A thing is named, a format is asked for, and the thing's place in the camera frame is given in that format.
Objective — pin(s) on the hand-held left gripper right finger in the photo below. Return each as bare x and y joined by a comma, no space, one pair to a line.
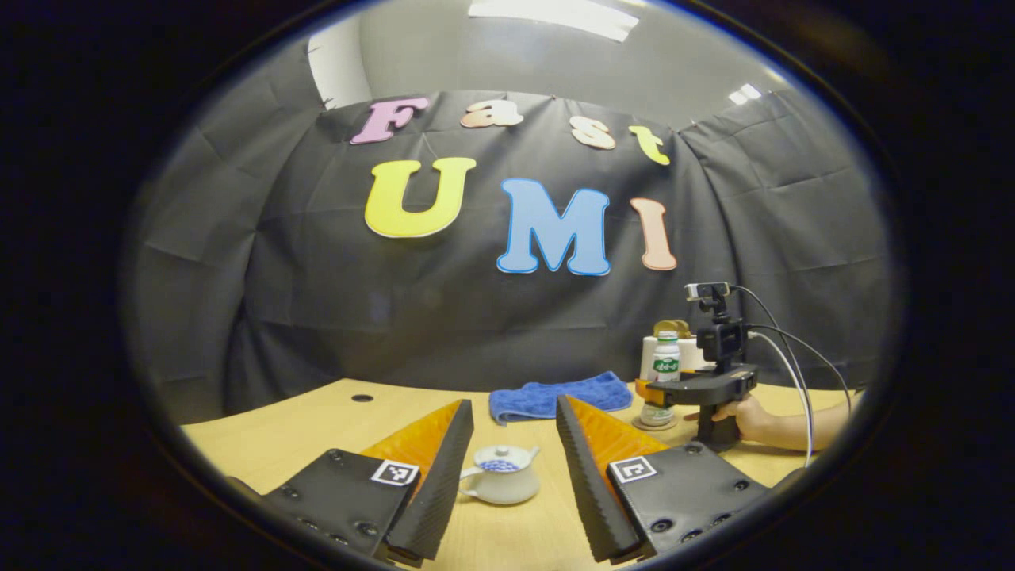
591,484

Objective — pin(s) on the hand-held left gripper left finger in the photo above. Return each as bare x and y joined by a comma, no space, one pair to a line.
432,484

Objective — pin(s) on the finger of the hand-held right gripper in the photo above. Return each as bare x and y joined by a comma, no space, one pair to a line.
644,388

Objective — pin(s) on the white green-label water bottle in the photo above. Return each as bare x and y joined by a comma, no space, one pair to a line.
664,361

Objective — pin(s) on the round wooden coaster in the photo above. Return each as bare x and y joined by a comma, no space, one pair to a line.
646,424

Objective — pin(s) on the white ceramic teacup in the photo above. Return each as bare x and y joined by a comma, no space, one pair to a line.
501,488

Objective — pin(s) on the white toaster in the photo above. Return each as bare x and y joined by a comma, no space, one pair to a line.
690,353

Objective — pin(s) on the brown bread slice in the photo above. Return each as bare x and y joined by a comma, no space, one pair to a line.
670,327

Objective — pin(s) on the blue towel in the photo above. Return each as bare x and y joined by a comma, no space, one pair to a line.
555,396

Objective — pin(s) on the black backdrop cloth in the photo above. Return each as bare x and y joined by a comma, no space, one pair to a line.
357,301

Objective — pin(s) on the small ceiling light panel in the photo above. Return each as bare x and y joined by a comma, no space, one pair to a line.
745,93

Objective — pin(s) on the long ceiling light panel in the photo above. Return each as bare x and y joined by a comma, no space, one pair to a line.
555,16

